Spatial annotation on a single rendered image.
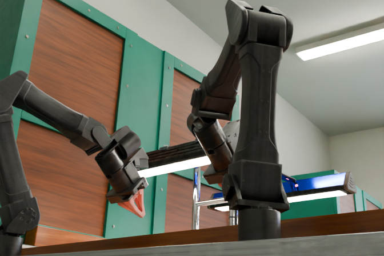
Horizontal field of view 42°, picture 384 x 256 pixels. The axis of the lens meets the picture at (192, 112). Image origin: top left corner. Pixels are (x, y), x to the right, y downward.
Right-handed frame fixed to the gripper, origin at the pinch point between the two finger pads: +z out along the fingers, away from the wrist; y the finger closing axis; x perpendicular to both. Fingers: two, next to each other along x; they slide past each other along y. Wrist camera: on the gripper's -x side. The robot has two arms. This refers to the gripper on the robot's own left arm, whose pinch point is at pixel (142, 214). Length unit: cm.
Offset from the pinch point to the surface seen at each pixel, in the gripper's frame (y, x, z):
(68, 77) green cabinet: 52, -48, -34
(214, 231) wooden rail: -35.6, 16.7, -4.7
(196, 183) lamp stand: 9.5, -35.2, 14.2
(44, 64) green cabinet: 52, -42, -43
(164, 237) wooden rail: -22.3, 16.9, -4.5
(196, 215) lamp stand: 9.3, -27.1, 21.4
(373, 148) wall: 117, -475, 264
